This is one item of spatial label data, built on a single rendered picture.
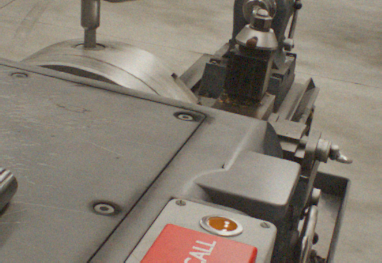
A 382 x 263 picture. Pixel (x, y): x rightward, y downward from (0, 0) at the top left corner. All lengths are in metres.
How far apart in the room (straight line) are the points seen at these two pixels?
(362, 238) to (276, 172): 2.87
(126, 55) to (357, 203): 2.93
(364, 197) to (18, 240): 3.45
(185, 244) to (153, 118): 0.24
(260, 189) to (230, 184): 0.02
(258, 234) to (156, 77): 0.42
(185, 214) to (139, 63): 0.42
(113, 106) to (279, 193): 0.19
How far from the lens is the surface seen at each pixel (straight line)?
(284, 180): 0.67
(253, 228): 0.58
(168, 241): 0.52
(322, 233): 2.25
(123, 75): 0.92
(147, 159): 0.66
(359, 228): 3.62
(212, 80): 2.08
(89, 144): 0.67
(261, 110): 1.55
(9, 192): 0.55
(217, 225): 0.57
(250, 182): 0.65
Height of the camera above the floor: 1.51
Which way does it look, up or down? 20 degrees down
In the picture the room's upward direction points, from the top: 10 degrees clockwise
